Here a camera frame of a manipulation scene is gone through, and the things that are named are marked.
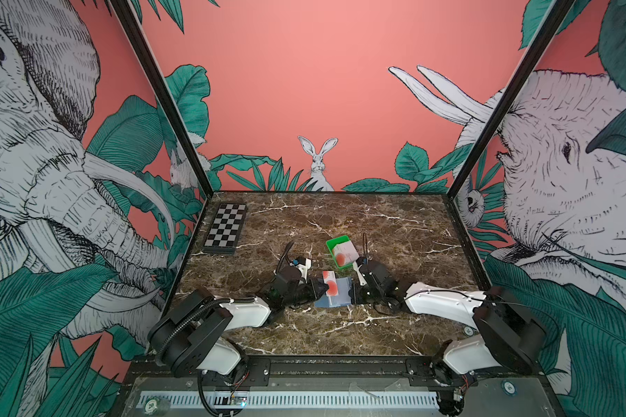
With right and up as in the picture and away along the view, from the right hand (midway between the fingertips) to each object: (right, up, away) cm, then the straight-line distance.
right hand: (346, 290), depth 87 cm
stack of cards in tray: (+1, +12, +9) cm, 15 cm away
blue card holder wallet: (-1, -3, +1) cm, 3 cm away
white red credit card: (-6, +4, +1) cm, 7 cm away
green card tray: (-5, +14, +12) cm, 19 cm away
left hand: (-4, +3, -3) cm, 6 cm away
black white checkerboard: (-47, +20, +17) cm, 54 cm away
